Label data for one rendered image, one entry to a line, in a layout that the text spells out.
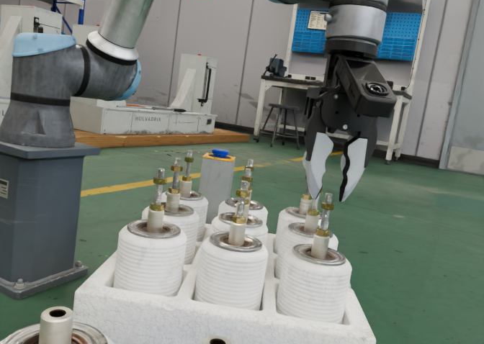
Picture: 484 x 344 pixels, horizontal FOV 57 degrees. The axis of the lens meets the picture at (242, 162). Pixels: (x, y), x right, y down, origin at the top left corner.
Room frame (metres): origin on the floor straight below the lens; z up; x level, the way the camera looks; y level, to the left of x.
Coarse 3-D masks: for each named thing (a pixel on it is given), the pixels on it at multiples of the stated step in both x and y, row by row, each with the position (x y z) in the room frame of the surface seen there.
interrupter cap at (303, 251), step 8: (296, 248) 0.61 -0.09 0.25; (304, 248) 0.61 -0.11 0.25; (328, 248) 0.63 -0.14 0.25; (296, 256) 0.58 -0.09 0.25; (304, 256) 0.58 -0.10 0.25; (312, 256) 0.59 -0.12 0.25; (328, 256) 0.60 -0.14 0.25; (336, 256) 0.60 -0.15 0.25; (344, 256) 0.60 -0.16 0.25; (320, 264) 0.56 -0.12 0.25; (328, 264) 0.56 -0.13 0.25; (336, 264) 0.57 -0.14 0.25
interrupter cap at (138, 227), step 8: (128, 224) 0.61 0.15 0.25; (136, 224) 0.61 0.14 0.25; (144, 224) 0.62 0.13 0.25; (168, 224) 0.64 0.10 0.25; (136, 232) 0.58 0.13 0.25; (144, 232) 0.58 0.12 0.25; (152, 232) 0.60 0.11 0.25; (160, 232) 0.60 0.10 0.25; (168, 232) 0.60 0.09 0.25; (176, 232) 0.60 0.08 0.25
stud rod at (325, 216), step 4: (328, 196) 0.60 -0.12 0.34; (332, 196) 0.60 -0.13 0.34; (324, 200) 0.60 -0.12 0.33; (328, 200) 0.60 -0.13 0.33; (324, 212) 0.60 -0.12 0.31; (328, 212) 0.60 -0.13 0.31; (324, 216) 0.60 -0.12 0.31; (328, 216) 0.60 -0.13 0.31; (324, 220) 0.60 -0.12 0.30; (324, 224) 0.60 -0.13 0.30; (320, 228) 0.60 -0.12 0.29; (324, 228) 0.60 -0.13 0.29
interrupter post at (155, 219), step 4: (148, 212) 0.60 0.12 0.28; (152, 212) 0.60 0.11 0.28; (156, 212) 0.60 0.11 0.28; (160, 212) 0.60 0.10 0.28; (148, 216) 0.60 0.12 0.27; (152, 216) 0.60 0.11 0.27; (156, 216) 0.60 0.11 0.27; (160, 216) 0.60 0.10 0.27; (148, 220) 0.60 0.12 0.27; (152, 220) 0.60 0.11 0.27; (156, 220) 0.60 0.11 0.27; (160, 220) 0.60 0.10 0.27; (148, 224) 0.60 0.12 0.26; (152, 224) 0.60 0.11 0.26; (156, 224) 0.60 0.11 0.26; (160, 224) 0.60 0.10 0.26; (148, 228) 0.60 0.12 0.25; (152, 228) 0.60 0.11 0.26; (156, 228) 0.60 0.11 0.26; (160, 228) 0.60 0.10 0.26
